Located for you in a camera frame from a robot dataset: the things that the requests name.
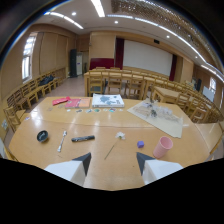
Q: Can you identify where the pink plastic cup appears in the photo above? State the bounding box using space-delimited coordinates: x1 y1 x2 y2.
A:
152 136 174 159

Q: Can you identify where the black marker pen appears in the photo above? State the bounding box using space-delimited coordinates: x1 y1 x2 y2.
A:
70 134 96 143

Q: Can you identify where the beige cardboard sheet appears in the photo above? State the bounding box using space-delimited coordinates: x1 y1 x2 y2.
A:
126 99 185 139

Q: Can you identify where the white artificial flower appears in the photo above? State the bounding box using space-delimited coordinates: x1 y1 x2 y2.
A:
104 131 127 161

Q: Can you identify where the clear plastic bag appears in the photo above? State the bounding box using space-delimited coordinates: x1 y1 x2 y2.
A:
133 100 181 125

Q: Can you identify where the pink book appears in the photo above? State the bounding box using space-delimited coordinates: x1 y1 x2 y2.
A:
64 98 82 109

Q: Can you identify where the orange book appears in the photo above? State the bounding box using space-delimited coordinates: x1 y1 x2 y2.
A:
78 97 92 109

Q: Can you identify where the red flat packet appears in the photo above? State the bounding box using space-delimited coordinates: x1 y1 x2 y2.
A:
51 96 72 107

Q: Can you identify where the wooden chair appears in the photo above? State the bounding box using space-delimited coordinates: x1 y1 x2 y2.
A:
106 70 123 95
2 105 27 134
125 73 146 100
87 70 104 98

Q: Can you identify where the white printed book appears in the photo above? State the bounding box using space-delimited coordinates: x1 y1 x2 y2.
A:
91 93 126 109

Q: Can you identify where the dark bag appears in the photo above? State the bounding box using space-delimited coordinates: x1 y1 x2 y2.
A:
38 74 55 87

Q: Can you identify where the long wooden table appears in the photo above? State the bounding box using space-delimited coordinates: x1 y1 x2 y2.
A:
83 68 188 98

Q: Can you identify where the white cabinet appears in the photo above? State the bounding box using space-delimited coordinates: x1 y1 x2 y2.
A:
76 53 84 76

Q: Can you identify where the dark red podium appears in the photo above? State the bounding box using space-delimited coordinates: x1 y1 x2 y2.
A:
88 57 115 71

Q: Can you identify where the white projection screen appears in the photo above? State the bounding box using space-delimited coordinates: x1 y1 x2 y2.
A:
122 39 174 78

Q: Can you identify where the dark red curtain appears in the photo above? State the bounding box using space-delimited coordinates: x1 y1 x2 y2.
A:
114 37 125 71

